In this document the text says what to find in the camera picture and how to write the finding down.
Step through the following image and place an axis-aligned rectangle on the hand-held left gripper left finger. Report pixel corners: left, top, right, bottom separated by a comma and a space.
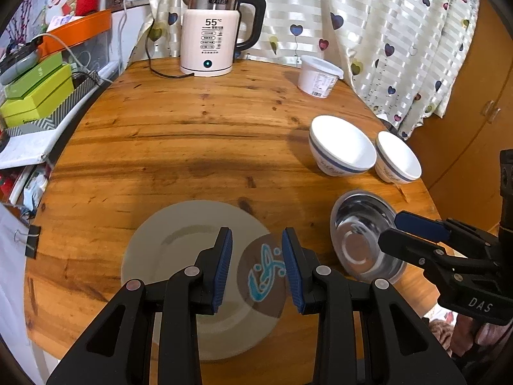
46, 227, 234, 385

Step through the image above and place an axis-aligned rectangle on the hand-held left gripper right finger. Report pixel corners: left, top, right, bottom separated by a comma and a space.
281, 227, 467, 385

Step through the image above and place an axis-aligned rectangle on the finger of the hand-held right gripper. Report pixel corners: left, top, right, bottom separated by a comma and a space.
379, 228, 466, 289
394, 210, 500, 257

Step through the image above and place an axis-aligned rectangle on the beige plate with fish print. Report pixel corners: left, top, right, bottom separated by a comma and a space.
120, 201, 290, 362

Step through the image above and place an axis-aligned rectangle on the stainless steel bowl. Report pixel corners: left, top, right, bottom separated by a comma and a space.
329, 190, 408, 286

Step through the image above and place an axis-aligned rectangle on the white bowl with blue stripe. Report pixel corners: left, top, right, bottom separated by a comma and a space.
308, 115, 378, 178
374, 131, 423, 185

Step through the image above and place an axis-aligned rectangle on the person's right hand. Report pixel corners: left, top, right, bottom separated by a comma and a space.
453, 313, 504, 355

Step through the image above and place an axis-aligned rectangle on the wooden cabinet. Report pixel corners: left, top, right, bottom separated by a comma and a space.
408, 0, 513, 231

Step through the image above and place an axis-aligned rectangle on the white plastic tub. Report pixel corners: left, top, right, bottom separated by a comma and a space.
297, 55, 345, 99

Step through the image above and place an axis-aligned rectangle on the black binder clip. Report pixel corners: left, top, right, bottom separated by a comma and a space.
13, 225, 43, 260

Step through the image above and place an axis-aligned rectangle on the heart print curtain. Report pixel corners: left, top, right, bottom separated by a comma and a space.
144, 0, 482, 141

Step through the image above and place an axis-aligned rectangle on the chevron patterned box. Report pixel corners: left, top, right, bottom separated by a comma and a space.
7, 70, 102, 138

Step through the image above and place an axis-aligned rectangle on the white electric kettle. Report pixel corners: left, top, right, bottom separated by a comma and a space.
180, 0, 267, 77

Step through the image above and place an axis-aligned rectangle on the white shelf board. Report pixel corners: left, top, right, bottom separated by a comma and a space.
0, 127, 54, 170

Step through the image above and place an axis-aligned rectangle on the lime green box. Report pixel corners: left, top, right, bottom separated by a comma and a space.
0, 64, 75, 128

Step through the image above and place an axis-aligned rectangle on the dark green flat box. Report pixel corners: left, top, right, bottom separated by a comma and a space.
3, 52, 65, 101

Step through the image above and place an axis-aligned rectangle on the clear box with orange lid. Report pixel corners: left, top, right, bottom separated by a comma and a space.
43, 8, 122, 78

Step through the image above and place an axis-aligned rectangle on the black kettle power cable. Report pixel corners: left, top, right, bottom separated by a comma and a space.
143, 40, 197, 79

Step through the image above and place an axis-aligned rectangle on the white charging cable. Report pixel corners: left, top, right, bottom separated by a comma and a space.
39, 34, 81, 65

